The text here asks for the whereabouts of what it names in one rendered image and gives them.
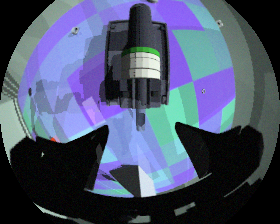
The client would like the dark grey cylindrical rod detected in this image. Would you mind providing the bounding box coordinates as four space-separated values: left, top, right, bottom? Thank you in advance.
136 109 145 131

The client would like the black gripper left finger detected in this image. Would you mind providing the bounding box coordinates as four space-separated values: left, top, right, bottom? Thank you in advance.
35 124 109 191

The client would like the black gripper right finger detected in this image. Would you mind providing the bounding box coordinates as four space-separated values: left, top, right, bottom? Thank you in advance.
174 122 242 178

